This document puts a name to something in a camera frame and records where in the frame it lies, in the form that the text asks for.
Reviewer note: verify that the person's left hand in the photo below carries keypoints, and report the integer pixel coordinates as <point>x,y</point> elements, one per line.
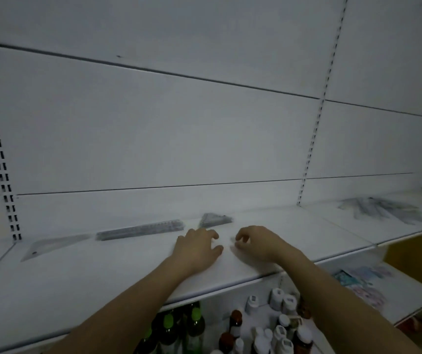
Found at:
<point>192,250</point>

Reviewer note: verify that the person's right hand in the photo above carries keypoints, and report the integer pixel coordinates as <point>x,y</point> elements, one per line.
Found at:
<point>264,245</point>

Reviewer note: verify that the person's left thumb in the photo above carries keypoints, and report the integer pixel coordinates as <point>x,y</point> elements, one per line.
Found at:
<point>216,251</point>

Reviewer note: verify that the person's right thumb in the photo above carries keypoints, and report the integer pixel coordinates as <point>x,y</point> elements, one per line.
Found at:
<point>240,246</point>

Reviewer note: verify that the person's right forearm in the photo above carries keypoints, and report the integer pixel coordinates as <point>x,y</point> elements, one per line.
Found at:
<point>336,305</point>

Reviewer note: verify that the person's left forearm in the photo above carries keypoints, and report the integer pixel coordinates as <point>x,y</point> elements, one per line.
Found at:
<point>122,313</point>

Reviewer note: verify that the small clear set square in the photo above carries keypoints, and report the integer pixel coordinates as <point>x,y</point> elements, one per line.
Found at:
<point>214,220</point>

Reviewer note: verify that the brown bottle with white label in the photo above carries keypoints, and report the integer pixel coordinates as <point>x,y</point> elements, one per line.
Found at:
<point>235,322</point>
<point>226,342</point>

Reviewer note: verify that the clear straight ruler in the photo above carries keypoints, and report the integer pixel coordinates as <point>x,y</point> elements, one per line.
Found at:
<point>141,229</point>

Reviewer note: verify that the green-capped dark bottle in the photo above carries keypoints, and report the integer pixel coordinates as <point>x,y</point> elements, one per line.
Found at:
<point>195,328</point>
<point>146,344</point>
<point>168,329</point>

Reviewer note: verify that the group of white bottles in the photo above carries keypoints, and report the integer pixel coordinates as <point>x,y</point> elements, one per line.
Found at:
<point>281,320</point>

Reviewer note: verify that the narrow white shelf board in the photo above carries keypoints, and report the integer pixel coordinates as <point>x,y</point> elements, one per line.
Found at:
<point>343,221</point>

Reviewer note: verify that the brown bottle with white cap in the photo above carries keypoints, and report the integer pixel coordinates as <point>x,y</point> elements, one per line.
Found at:
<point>302,341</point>

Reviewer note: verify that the pile of colourful flat packets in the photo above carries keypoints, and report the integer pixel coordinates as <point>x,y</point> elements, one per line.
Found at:
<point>362,285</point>

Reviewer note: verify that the wide white shelf board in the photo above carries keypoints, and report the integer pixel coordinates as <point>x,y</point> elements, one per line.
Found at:
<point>85,276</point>

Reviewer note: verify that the pile of clear rulers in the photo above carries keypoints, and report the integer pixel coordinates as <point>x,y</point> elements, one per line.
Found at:
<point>384,209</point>

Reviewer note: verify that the long clear set square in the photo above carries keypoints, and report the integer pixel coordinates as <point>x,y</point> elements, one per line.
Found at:
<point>54,245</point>

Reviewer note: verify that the low white shelf board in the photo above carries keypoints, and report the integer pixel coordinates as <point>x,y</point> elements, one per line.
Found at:
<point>406,291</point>

